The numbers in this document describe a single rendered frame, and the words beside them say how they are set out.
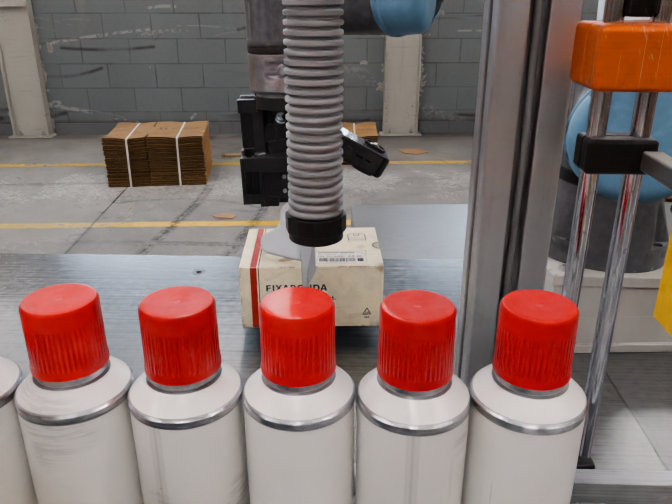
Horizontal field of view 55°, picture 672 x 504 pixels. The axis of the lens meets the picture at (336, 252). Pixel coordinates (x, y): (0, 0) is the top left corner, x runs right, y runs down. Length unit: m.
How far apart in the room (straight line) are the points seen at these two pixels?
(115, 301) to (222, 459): 0.60
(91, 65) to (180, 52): 0.77
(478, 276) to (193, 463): 0.21
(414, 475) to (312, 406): 0.05
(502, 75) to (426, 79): 5.45
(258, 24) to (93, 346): 0.45
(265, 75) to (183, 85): 5.19
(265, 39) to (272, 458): 0.47
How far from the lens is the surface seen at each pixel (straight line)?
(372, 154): 0.71
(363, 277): 0.72
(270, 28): 0.68
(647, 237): 0.77
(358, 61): 5.75
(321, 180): 0.35
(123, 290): 0.92
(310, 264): 0.70
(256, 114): 0.71
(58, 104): 6.20
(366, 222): 1.13
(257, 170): 0.70
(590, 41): 0.34
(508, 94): 0.38
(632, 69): 0.33
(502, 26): 0.38
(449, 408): 0.29
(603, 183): 0.61
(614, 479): 0.40
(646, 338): 0.81
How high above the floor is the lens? 1.21
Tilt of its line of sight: 22 degrees down
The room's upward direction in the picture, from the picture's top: straight up
